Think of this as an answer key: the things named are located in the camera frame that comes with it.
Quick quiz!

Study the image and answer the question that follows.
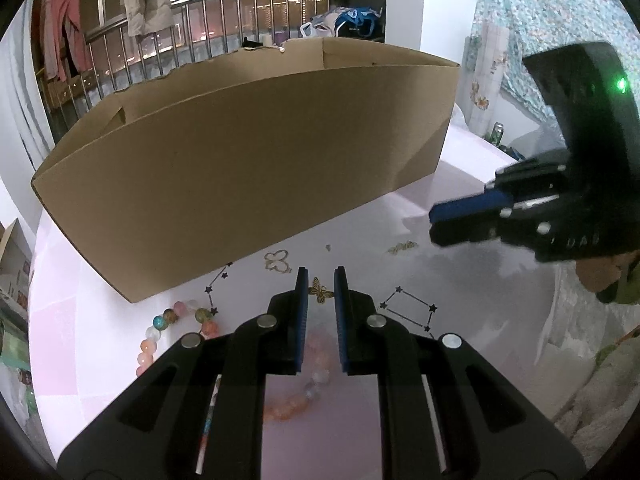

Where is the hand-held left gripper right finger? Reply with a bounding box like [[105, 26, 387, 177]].
[[334, 265, 586, 480]]

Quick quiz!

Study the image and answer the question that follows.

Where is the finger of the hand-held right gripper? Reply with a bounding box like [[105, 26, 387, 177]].
[[430, 200, 571, 251], [428, 150, 571, 226]]

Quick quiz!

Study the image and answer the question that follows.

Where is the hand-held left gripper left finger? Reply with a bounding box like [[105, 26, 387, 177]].
[[57, 266, 310, 480]]

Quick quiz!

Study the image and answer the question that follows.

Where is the gold butterfly charm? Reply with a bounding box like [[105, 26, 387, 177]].
[[307, 277, 335, 305]]

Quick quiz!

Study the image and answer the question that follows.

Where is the outline butterfly charm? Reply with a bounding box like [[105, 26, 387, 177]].
[[263, 249, 292, 275]]

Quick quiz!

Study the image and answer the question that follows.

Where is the pink orange bead bracelet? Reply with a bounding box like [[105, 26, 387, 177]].
[[262, 330, 333, 423]]

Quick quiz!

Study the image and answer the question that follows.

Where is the multicolour bead bracelet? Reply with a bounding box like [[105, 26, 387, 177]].
[[136, 299, 221, 378]]

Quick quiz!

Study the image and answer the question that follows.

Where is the brown cardboard box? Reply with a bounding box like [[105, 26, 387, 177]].
[[31, 36, 461, 304]]

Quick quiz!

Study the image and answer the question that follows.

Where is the person's right hand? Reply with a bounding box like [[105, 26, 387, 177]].
[[575, 250, 633, 306]]

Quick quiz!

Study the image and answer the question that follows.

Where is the pink printed tablecloth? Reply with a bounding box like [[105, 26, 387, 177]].
[[22, 120, 601, 480]]

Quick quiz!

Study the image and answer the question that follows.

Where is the rolled floral mat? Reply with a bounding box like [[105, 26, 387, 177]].
[[462, 20, 511, 136]]

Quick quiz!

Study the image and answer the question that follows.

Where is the teal floral hanging cloth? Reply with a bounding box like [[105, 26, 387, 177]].
[[472, 0, 640, 126]]

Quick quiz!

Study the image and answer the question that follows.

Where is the blue bag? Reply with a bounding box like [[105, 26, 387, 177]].
[[334, 7, 383, 38]]

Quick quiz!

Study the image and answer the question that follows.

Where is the white fluffy cloth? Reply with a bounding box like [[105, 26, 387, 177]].
[[555, 320, 640, 466]]

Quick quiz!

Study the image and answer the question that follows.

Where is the small white plastic bag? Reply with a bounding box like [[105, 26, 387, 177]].
[[299, 21, 333, 40]]

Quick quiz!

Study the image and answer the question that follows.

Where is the small open cardboard box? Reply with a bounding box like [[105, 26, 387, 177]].
[[0, 219, 36, 311]]

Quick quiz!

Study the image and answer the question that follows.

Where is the metal balcony railing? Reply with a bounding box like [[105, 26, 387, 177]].
[[35, 0, 386, 126]]

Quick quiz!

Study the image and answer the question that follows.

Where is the white curtain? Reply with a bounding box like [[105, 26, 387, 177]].
[[0, 35, 53, 196]]

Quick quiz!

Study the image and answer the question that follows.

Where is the red hanging garment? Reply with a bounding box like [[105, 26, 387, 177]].
[[32, 0, 93, 83]]

